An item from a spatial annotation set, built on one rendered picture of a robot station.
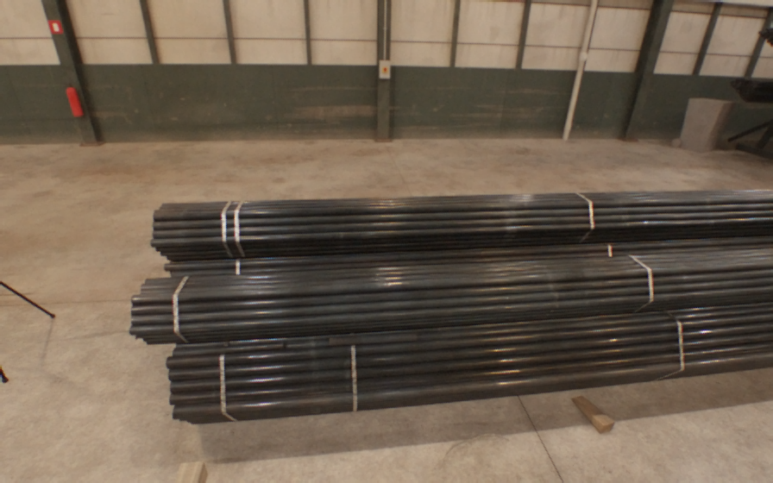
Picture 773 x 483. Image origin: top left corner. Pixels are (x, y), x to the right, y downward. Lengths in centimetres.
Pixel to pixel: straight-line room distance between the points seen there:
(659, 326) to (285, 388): 212
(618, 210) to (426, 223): 126
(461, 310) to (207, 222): 147
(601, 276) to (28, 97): 1022
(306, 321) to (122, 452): 120
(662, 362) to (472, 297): 125
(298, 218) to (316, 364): 81
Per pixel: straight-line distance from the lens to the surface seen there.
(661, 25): 1102
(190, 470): 215
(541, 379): 238
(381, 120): 866
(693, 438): 292
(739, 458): 297
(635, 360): 268
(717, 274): 292
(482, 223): 241
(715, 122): 1089
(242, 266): 244
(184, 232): 240
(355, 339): 205
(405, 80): 884
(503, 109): 955
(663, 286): 266
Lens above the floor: 189
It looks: 27 degrees down
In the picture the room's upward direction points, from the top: 1 degrees clockwise
